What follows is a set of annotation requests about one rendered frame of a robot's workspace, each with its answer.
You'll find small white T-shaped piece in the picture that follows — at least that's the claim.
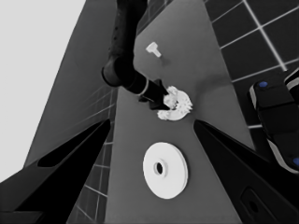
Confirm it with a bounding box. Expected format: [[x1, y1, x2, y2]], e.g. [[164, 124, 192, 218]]
[[145, 42, 163, 59]]

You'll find dark robot body block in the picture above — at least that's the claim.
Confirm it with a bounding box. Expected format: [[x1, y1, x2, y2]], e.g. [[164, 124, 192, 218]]
[[248, 66, 299, 175]]

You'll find large thick white disc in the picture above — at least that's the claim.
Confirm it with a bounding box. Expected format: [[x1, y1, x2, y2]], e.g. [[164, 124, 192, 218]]
[[142, 142, 190, 200]]

